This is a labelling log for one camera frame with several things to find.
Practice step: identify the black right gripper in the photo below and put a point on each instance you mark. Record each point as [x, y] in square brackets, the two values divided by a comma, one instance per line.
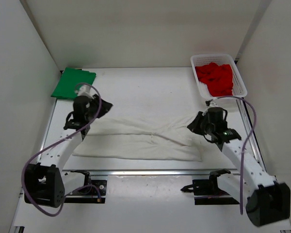
[194, 127]

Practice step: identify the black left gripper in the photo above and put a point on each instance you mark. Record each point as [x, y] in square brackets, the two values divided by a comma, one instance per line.
[105, 107]

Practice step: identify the white t shirt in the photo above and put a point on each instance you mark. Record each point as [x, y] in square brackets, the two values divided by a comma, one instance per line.
[140, 138]

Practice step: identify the green t shirt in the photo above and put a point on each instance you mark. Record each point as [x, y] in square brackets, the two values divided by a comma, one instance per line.
[65, 89]

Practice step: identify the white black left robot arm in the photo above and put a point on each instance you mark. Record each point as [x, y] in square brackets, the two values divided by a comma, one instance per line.
[45, 182]

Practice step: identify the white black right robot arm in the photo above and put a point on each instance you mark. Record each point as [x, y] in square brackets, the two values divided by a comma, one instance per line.
[259, 194]

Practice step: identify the red t shirt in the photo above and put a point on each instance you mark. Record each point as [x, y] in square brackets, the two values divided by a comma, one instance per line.
[219, 79]

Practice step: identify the white plastic basket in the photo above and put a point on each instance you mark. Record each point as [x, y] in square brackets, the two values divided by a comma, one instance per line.
[239, 88]

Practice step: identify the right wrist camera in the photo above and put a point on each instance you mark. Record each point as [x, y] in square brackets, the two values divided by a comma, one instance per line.
[216, 114]

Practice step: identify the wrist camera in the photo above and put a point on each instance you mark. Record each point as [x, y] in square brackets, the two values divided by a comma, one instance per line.
[216, 114]
[81, 103]

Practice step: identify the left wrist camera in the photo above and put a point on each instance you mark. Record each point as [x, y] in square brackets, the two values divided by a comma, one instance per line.
[81, 103]

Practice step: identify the aluminium table rail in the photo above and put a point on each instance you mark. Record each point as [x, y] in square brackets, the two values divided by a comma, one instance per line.
[185, 172]

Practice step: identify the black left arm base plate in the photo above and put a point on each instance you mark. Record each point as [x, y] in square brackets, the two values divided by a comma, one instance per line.
[95, 194]

